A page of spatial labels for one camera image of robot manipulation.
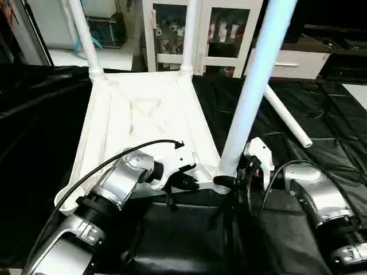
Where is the black work mat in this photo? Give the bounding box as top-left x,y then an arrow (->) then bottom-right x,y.
0,62 -> 367,275

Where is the white glass door cabinet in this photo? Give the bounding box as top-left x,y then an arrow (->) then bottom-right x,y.
142,0 -> 266,78

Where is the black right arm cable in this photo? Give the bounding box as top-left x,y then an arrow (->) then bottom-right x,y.
245,159 -> 327,218

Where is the white plastic table top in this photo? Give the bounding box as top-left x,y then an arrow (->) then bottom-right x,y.
54,70 -> 231,216

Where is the white plastic table leg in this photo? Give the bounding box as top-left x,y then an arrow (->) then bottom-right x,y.
179,0 -> 203,77
216,0 -> 299,180
67,0 -> 106,82
262,86 -> 314,149

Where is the white drawer unit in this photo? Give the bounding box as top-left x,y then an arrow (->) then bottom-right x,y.
243,48 -> 331,80

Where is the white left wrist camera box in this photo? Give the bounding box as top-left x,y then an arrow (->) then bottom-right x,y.
149,147 -> 197,193

